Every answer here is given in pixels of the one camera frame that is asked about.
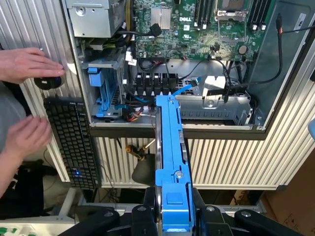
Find metal disk bay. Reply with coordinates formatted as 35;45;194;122
80;52;126;123

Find person's right hand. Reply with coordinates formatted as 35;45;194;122
5;115;53;159

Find person's left hand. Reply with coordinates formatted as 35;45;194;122
0;47;66;85

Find yellow black screwdriver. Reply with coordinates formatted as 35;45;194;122
125;139;157;161

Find brown cardboard box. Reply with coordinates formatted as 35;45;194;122
259;157;315;236

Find black keyboard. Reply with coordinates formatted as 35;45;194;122
43;97;101;191

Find silver drive cage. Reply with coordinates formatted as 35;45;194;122
176;75;254;126

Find open metal PC case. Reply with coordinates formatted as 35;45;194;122
60;0;315;141

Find person's grey shirt trunk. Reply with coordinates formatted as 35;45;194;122
0;82;28;153

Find green Dell motherboard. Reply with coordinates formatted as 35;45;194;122
132;0;273;62

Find silver chipset heatsink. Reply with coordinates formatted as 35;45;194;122
150;7;172;30

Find silver power supply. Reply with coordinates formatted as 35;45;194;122
65;0;126;39

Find silver socket cover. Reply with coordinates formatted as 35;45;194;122
215;9;249;43

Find black RAM slot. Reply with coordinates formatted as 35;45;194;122
208;0;215;25
193;0;200;28
198;0;205;28
255;0;266;30
247;0;257;30
260;0;271;30
251;0;261;30
203;0;210;29

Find CPU socket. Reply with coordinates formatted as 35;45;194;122
221;0;247;12

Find black ribbed fan duct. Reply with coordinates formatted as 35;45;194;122
134;72;179;97

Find white wire plug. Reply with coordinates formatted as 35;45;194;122
124;51;137;66

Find black wire with red band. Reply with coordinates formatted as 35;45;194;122
222;13;315;103

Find black plug wire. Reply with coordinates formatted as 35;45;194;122
117;23;162;38

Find sleeved yellow cable bundle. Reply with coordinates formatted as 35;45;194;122
124;0;135;46

